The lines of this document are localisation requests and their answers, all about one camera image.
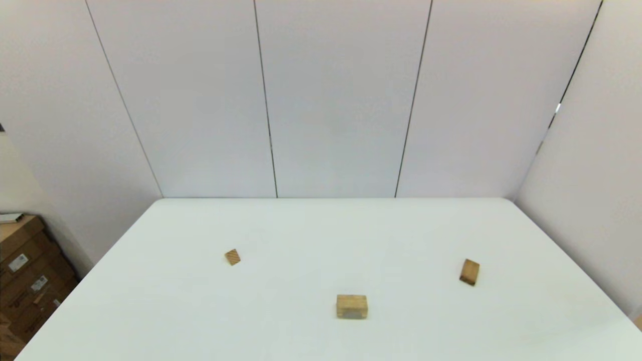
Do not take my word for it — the arched wooden building block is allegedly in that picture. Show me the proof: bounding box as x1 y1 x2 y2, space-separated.
336 294 369 320

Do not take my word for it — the rectangular wooden building block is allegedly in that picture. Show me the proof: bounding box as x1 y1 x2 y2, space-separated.
459 258 480 287

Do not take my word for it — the labelled brown cardboard box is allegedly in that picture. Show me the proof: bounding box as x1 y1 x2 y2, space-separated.
0 215 60 276
0 250 76 309
5 281 80 342

